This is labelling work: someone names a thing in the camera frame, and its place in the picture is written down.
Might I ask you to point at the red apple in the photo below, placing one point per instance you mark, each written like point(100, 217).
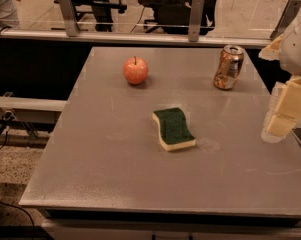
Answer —
point(135, 70)

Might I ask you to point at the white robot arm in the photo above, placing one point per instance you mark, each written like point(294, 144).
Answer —
point(287, 50)

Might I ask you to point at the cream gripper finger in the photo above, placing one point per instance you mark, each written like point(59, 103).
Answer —
point(289, 104)
point(279, 126)

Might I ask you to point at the metal barrier rail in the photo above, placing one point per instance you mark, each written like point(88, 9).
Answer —
point(134, 39)

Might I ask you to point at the grey side rail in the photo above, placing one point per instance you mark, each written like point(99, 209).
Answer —
point(32, 104)

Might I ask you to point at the metal bracket post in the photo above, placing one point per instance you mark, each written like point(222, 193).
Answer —
point(195, 20)
point(289, 13)
point(69, 17)

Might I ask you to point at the black office chair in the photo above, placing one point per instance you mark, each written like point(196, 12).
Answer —
point(173, 15)

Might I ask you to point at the left metal bracket post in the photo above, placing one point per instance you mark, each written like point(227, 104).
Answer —
point(69, 17)

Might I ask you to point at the orange soda can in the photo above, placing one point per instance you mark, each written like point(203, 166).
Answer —
point(230, 63)

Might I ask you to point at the middle metal bracket post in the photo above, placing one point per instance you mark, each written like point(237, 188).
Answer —
point(195, 20)

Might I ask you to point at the green and yellow sponge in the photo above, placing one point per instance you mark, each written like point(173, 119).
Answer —
point(173, 131)

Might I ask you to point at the right metal bracket post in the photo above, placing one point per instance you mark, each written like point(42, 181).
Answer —
point(289, 13)

